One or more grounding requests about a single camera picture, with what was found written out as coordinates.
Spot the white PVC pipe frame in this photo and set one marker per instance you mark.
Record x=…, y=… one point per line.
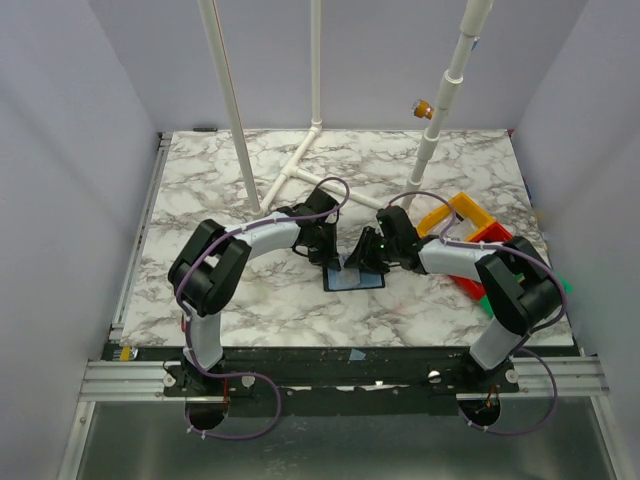
x=472, y=23

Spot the black leather card holder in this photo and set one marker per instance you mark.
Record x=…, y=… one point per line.
x=331, y=279

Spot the green plastic bin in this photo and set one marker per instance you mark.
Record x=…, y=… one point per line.
x=485, y=304

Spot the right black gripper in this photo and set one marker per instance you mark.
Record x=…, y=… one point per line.
x=373, y=246

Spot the silver credit card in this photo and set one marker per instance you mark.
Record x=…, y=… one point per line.
x=350, y=278

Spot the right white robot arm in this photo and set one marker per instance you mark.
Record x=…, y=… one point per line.
x=520, y=287

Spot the yellow plastic bin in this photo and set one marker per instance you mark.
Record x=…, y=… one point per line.
x=471, y=219

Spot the left aluminium side rail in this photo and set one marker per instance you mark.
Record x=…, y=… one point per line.
x=119, y=317

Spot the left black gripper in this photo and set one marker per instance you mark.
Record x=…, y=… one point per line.
x=331, y=257

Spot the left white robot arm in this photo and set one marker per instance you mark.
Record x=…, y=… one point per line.
x=207, y=271

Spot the orange knob on pipe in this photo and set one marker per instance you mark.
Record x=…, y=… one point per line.
x=422, y=109

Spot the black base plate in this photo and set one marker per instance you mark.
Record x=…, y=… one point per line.
x=342, y=381

